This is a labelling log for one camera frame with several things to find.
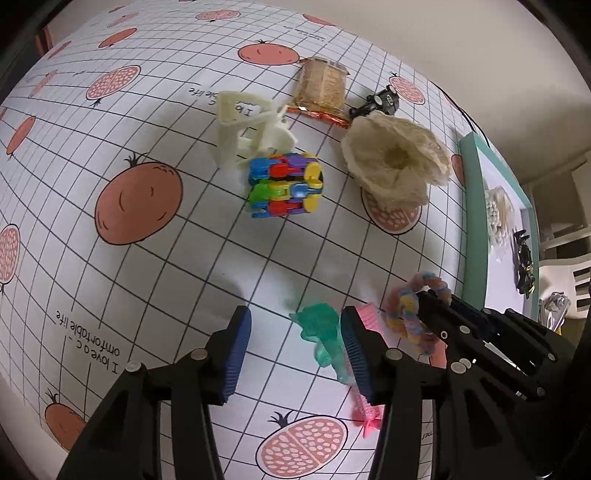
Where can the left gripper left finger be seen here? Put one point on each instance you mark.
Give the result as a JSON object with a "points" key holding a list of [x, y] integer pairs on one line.
{"points": [[122, 438]]}

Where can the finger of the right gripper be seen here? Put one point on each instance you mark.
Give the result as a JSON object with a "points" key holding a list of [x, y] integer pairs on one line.
{"points": [[511, 322], [461, 326]]}

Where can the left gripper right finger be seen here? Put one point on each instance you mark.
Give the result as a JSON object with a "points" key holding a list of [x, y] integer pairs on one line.
{"points": [[389, 377]]}

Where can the pink plastic comb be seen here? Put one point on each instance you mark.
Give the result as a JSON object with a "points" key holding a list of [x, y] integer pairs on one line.
{"points": [[368, 417]]}

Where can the pastel multicolour scrunchie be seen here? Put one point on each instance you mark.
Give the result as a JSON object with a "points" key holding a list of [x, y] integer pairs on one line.
{"points": [[403, 307]]}

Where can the teal shallow cardboard tray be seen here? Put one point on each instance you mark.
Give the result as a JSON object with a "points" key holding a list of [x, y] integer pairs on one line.
{"points": [[487, 282]]}

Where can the green ribbon bow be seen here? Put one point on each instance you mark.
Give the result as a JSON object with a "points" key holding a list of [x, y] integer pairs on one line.
{"points": [[320, 324]]}

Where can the cotton swabs bag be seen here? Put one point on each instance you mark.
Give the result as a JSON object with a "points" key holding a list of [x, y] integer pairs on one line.
{"points": [[500, 221]]}

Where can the cream lace scrunchie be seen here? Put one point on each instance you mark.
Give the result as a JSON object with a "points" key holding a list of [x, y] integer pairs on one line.
{"points": [[395, 160]]}

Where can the colourful block fidget cube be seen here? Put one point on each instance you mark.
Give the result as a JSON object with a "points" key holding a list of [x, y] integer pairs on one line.
{"points": [[285, 185]]}

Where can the black toy car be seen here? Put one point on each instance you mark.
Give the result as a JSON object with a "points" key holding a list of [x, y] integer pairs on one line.
{"points": [[386, 101]]}

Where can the packaged biscuit snack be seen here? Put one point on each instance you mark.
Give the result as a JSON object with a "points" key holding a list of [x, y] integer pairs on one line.
{"points": [[321, 91]]}

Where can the cream plastic hair claw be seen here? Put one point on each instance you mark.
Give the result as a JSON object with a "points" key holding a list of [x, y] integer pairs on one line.
{"points": [[249, 126]]}

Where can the white lattice shelf unit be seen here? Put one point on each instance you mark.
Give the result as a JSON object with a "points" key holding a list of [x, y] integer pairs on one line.
{"points": [[568, 277]]}

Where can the grid fruit print tablecloth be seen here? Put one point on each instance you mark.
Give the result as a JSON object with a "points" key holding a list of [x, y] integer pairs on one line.
{"points": [[121, 240]]}

